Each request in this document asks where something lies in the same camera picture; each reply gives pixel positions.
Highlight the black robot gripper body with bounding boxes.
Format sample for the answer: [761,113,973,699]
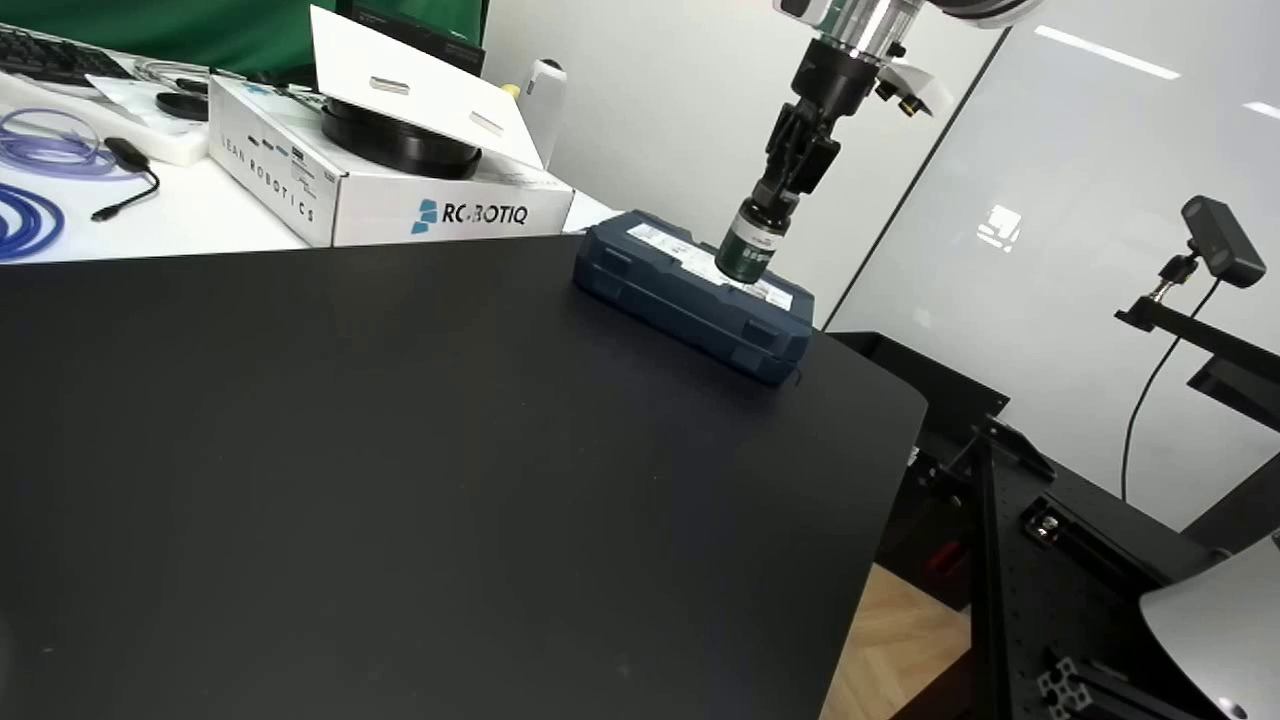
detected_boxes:
[786,38,886,135]

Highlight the green bottle with brown cap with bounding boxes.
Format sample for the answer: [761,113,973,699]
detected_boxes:
[711,196,791,286]

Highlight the blue plastic tool case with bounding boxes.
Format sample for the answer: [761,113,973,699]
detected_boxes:
[571,208,821,390]

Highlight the white plastic bottle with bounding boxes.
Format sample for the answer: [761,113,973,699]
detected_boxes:
[518,51,574,151]

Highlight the black round device in box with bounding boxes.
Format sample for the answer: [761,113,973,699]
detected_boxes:
[321,95,488,181]

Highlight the white Robotiq cardboard box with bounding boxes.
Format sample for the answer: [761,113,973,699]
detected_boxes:
[205,0,579,252]

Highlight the green fabric backdrop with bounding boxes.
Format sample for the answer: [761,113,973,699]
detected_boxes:
[0,0,491,85]

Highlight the black computer mouse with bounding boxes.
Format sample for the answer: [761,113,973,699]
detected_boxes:
[151,85,212,124]

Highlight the black computer keyboard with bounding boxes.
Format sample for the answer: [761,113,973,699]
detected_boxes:
[0,24,137,90]

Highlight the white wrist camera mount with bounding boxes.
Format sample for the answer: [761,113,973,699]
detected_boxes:
[870,42,949,118]

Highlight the black camera cable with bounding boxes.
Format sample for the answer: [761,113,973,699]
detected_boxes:
[1116,252,1224,502]

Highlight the black camera on mount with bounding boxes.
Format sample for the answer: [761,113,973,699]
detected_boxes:
[1176,193,1269,291]

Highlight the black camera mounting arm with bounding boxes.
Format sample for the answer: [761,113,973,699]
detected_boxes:
[1110,291,1280,430]

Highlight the black aluminium frame stand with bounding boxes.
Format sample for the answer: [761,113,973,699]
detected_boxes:
[830,329,1280,720]

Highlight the black adapter with cable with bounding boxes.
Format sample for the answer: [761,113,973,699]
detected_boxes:
[86,132,168,223]

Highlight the light blue coiled cable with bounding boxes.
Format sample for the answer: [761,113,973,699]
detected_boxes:
[0,103,127,184]

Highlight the dark blue coiled cable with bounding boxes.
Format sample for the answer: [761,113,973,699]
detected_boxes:
[0,181,68,263]

